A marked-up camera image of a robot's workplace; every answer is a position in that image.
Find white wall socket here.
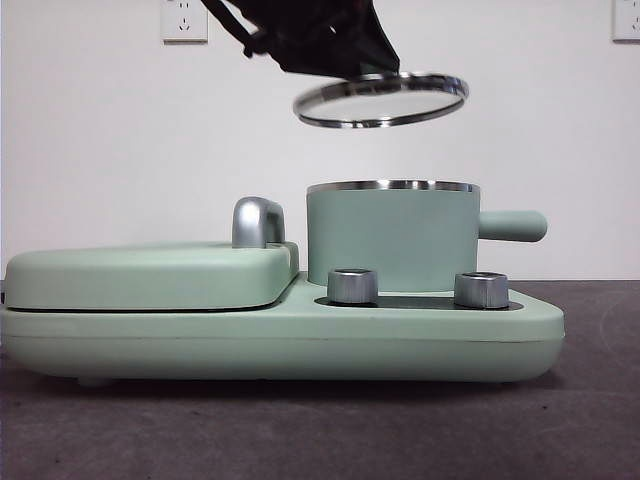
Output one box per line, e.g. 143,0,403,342
612,0,640,43
160,0,210,44

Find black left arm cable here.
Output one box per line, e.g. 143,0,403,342
199,0,269,57

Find glass lid with green knob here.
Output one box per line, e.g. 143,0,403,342
292,62,471,130

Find mint green pot with handle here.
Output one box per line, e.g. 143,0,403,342
304,178,549,294

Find silver control knob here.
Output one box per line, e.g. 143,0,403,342
327,268,380,305
453,271,511,309

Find mint green breakfast machine base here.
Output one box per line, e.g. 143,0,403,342
0,279,567,389

